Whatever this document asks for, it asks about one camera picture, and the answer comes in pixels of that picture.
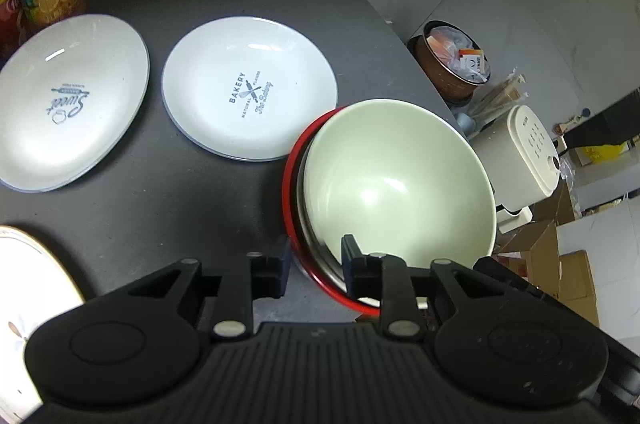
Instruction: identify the copper inner cooking pot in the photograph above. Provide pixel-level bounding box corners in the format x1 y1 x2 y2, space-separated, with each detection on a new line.
407 20 491 103

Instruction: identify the cream bowl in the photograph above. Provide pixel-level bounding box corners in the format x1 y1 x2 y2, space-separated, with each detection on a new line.
304 99 497 268
296 149 347 294

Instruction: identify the red soda can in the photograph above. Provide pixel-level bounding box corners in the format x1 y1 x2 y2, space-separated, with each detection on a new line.
0 0 29 60

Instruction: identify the cream rice cooker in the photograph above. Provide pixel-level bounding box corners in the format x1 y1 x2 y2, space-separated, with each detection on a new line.
471 104 560 233

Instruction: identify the white Bakery deep plate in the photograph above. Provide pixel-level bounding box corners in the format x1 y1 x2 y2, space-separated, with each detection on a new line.
162 17 338 162

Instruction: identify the red and black bowl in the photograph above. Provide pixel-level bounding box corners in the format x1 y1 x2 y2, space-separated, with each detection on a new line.
281 108 380 318

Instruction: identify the white Sweet deep plate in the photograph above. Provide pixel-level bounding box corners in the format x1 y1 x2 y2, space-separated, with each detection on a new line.
1 14 150 193

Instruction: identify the large white plate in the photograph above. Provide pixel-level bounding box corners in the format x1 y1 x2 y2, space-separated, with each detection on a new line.
0 226 84 423

